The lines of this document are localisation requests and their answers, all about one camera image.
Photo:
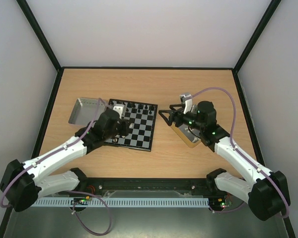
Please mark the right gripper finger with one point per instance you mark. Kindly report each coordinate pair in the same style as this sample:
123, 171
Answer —
167, 116
177, 107

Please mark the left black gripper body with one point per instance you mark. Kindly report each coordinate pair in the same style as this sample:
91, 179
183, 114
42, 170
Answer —
124, 132

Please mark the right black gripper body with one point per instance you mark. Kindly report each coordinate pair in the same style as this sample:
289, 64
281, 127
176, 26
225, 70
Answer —
175, 116

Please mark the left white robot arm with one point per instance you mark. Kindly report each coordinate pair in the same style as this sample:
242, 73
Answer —
24, 183

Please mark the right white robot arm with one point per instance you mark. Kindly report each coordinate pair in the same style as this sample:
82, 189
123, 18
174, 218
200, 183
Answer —
264, 191

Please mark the gold metal tin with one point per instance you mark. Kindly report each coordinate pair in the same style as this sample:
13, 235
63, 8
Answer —
186, 135

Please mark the black and grey chessboard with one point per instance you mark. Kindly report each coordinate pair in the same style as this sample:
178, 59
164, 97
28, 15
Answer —
141, 134

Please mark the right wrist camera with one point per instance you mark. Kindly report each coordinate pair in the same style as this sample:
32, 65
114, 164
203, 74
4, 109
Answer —
186, 100

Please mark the light blue cable duct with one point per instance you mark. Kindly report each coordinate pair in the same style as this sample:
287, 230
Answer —
123, 202

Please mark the metal base plate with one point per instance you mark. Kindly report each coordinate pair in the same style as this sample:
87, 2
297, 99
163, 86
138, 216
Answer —
60, 222

